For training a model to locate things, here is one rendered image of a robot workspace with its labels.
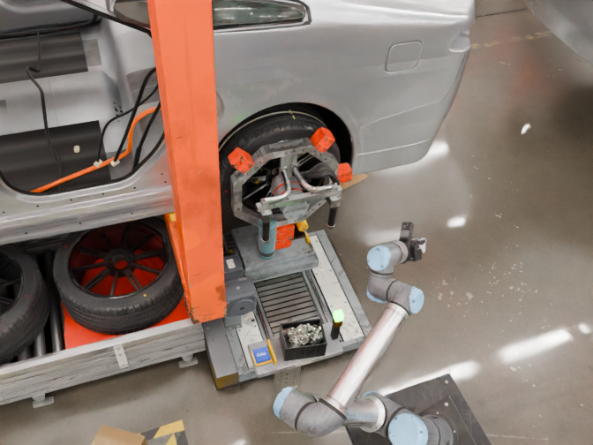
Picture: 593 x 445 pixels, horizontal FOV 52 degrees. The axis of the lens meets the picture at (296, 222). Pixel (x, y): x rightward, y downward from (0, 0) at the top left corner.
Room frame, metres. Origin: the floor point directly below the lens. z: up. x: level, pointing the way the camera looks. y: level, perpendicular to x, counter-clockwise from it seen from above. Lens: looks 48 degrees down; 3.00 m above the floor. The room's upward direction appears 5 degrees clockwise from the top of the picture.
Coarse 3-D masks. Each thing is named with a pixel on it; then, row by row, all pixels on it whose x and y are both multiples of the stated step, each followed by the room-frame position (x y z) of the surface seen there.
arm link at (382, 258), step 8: (376, 248) 1.47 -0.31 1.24; (384, 248) 1.47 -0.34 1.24; (392, 248) 1.49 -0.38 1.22; (400, 248) 1.51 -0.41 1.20; (368, 256) 1.46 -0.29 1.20; (376, 256) 1.45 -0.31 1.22; (384, 256) 1.43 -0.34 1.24; (392, 256) 1.45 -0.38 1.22; (400, 256) 1.48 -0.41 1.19; (368, 264) 1.44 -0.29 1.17; (376, 264) 1.42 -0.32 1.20; (384, 264) 1.41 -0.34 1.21; (392, 264) 1.44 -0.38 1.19; (384, 272) 1.41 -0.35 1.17
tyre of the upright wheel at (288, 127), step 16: (272, 112) 2.30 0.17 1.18; (304, 112) 2.37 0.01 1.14; (256, 128) 2.20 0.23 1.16; (272, 128) 2.19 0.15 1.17; (288, 128) 2.20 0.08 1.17; (304, 128) 2.24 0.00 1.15; (224, 144) 2.19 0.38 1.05; (240, 144) 2.13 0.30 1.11; (256, 144) 2.14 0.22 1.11; (336, 144) 2.32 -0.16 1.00; (224, 160) 2.11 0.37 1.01; (224, 176) 2.08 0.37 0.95; (224, 192) 2.07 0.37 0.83
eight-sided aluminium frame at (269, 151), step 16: (272, 144) 2.14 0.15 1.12; (288, 144) 2.16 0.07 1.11; (304, 144) 2.16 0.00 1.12; (256, 160) 2.07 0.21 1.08; (320, 160) 2.18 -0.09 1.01; (336, 160) 2.24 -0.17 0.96; (240, 176) 2.03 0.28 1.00; (240, 192) 2.02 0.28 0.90; (240, 208) 2.02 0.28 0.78; (256, 224) 2.06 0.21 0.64
